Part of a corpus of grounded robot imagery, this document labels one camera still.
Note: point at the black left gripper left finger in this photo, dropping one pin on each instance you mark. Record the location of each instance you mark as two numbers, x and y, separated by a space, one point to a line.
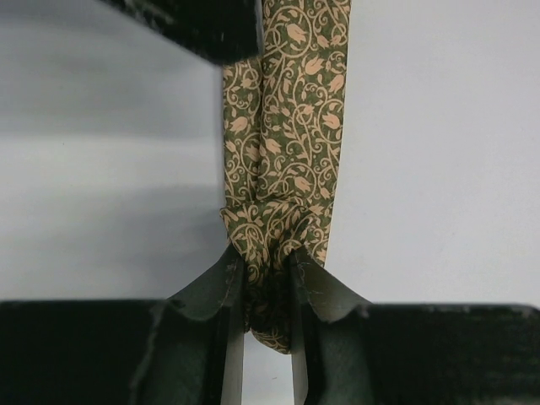
186 349

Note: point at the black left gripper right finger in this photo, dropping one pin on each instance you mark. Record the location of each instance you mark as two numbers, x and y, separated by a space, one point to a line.
347 350

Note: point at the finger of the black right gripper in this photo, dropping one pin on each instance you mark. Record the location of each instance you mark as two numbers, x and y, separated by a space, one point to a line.
222 32

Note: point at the olive gold patterned tie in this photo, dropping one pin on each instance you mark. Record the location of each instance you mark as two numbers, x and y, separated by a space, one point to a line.
283 129

